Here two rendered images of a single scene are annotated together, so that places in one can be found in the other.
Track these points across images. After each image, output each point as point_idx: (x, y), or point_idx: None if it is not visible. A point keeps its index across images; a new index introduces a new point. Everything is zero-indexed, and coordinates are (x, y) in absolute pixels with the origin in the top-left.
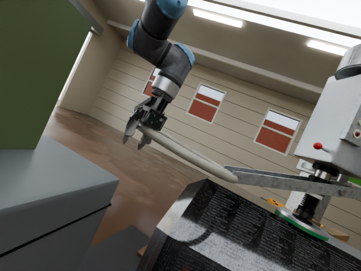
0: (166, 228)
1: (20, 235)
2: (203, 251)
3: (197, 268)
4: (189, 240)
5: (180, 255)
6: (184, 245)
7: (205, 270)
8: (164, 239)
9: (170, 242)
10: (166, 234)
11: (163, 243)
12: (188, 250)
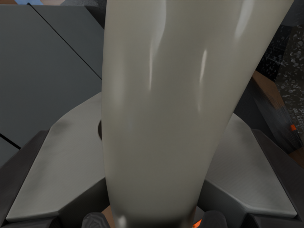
0: (289, 65)
1: None
2: (301, 131)
3: (284, 120)
4: (298, 111)
5: (276, 100)
6: (285, 107)
7: (289, 129)
8: (271, 75)
9: (273, 87)
10: (276, 76)
11: (266, 73)
12: (286, 112)
